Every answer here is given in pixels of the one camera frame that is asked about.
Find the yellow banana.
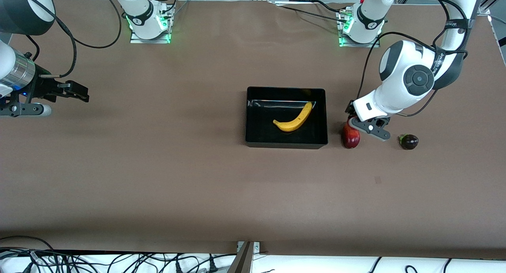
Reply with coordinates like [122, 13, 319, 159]
[273, 102, 313, 132]

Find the red yellow mango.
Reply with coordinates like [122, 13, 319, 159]
[342, 122, 361, 149]

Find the dark purple mangosteen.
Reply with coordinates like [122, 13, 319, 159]
[398, 134, 419, 150]

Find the black plastic tray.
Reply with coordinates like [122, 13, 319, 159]
[245, 87, 329, 149]

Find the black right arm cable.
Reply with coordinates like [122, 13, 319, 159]
[16, 0, 78, 78]

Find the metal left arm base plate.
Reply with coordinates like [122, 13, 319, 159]
[338, 10, 381, 48]

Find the long black looping cable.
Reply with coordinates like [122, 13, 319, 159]
[71, 0, 123, 49]

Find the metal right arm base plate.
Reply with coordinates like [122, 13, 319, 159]
[129, 12, 172, 44]

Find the black cable on table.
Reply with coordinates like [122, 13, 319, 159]
[272, 0, 349, 23]

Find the small metal bracket plate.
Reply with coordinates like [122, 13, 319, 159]
[236, 241, 261, 253]

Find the aluminium profile post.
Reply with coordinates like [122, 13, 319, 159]
[227, 241, 254, 273]

